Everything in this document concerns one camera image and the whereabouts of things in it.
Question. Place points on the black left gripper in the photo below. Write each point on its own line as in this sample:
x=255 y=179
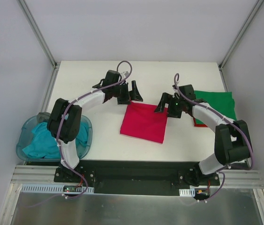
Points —
x=124 y=94

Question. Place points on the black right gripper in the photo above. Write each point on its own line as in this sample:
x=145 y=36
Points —
x=172 y=108

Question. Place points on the magenta t shirt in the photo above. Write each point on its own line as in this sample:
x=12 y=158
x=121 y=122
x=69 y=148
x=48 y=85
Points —
x=140 y=121

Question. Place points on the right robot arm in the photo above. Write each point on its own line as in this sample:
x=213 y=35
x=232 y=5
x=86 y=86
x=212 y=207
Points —
x=232 y=142

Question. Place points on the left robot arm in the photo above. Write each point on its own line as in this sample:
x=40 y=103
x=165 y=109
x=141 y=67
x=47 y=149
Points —
x=65 y=118

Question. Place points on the folded red t shirt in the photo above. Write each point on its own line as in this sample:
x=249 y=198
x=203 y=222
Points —
x=198 y=123

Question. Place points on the folded green t shirt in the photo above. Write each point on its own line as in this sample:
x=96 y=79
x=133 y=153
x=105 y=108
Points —
x=223 y=102

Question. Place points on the grey cloth in basket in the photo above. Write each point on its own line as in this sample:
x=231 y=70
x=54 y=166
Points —
x=43 y=117

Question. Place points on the teal t shirt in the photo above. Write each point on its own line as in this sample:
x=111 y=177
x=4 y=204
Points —
x=43 y=145

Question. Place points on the translucent blue plastic basket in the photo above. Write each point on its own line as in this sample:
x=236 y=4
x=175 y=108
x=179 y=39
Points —
x=26 y=137

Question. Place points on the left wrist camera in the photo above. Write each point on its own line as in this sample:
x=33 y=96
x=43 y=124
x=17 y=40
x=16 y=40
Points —
x=124 y=74

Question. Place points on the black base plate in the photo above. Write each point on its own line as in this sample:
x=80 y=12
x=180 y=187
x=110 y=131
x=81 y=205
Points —
x=129 y=177

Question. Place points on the right white cable duct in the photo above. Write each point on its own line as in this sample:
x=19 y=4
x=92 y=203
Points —
x=187 y=192

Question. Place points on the white cable duct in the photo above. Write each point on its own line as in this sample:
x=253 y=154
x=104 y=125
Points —
x=187 y=192
x=55 y=189

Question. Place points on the left aluminium frame post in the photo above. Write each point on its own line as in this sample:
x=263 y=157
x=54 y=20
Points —
x=37 y=32

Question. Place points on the aluminium frame post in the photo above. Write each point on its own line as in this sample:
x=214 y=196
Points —
x=242 y=31
x=37 y=32

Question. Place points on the right aluminium frame post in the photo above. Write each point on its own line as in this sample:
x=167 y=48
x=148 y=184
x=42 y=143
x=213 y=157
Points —
x=242 y=31

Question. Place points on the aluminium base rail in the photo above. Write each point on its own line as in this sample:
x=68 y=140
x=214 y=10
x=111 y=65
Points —
x=45 y=175

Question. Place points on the left white cable duct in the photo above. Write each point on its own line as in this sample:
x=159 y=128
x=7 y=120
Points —
x=55 y=189

